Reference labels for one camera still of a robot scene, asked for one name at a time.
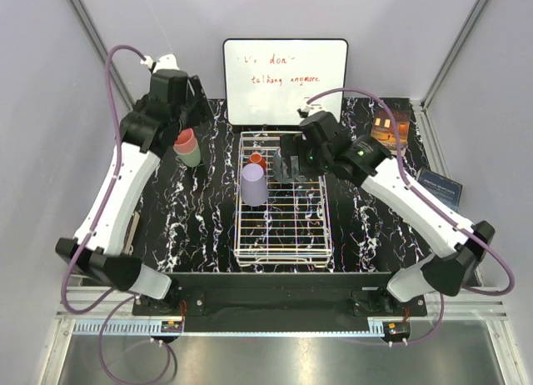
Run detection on grey faceted mug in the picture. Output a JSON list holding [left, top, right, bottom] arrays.
[[273, 147, 306, 184]]

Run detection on pink plastic cup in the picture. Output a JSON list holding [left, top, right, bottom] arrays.
[[173, 128, 197, 154]]

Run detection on orange ceramic mug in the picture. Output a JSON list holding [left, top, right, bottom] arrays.
[[247, 152, 267, 171]]

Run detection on green plastic cup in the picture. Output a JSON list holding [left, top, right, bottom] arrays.
[[173, 145, 202, 168]]

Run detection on lilac plastic cup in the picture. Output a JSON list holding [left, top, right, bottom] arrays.
[[241, 163, 268, 207]]

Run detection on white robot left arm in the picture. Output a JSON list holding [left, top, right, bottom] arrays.
[[55, 68, 213, 315]]

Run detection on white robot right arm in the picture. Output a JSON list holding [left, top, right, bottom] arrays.
[[278, 112, 495, 316]]

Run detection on orange cover book back right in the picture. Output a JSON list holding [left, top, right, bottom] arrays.
[[371, 107, 411, 156]]

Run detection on white whiteboard with red writing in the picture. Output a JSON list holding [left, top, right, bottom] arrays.
[[222, 38, 348, 127]]

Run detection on orange dark book left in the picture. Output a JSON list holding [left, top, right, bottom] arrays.
[[122, 211, 140, 256]]

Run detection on blue cover book right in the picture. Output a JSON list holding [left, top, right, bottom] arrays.
[[416, 168, 463, 212]]

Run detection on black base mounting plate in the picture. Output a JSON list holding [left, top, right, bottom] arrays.
[[132, 271, 428, 319]]

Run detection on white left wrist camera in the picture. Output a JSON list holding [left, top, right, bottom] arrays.
[[140, 53, 179, 73]]

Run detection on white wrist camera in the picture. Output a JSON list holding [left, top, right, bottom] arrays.
[[296, 103, 324, 119], [140, 53, 179, 73]]

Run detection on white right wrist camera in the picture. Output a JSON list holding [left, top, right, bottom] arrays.
[[296, 103, 324, 119]]

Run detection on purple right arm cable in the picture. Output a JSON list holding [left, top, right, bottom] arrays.
[[306, 87, 516, 295]]

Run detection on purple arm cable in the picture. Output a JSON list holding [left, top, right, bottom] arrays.
[[306, 87, 516, 295], [61, 45, 153, 315]]

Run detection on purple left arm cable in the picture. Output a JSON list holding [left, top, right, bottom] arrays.
[[61, 45, 153, 315]]

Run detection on white wire dish rack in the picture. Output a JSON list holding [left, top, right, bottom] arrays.
[[233, 131, 333, 268]]

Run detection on aluminium frame post right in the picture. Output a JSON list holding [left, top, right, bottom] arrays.
[[421, 0, 491, 109]]

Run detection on aluminium frame post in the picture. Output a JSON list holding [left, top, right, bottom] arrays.
[[67, 0, 134, 108], [421, 0, 491, 109]]

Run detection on aluminium frame post left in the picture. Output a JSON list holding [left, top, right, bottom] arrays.
[[67, 0, 134, 108]]

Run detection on grey slotted cable duct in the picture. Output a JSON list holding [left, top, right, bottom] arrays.
[[74, 318, 384, 338]]

